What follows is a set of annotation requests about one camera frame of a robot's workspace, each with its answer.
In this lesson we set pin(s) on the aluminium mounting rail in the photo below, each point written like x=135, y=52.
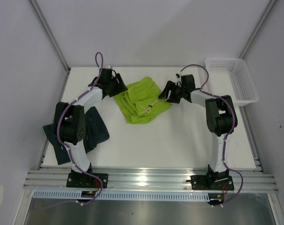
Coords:
x=148, y=179

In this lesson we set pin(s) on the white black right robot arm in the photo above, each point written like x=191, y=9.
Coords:
x=221, y=121

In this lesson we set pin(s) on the left aluminium frame post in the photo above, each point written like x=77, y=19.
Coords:
x=48, y=33

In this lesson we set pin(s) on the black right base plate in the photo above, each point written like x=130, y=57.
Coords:
x=202, y=182

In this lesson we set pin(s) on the lime green shorts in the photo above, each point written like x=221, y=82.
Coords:
x=140, y=103

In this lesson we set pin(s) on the white plastic basket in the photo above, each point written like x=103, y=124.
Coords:
x=231, y=76

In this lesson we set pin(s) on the right aluminium frame post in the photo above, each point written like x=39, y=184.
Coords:
x=266, y=14

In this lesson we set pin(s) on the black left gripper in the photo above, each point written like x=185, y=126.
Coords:
x=120, y=86

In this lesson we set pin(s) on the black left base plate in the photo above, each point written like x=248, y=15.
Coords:
x=80, y=180

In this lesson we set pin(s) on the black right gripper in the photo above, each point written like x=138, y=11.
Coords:
x=165, y=93

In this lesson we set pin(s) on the aluminium frame post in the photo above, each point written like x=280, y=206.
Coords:
x=48, y=33
x=266, y=14

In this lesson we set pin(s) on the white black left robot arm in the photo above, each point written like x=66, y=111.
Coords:
x=69, y=120

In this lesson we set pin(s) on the white slotted cable duct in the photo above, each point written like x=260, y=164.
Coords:
x=122, y=195

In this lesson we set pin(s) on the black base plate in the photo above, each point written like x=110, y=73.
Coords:
x=80, y=180
x=202, y=182

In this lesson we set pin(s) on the dark navy shorts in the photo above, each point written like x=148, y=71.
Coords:
x=96, y=132

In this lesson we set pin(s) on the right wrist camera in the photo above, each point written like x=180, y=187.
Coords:
x=178, y=76

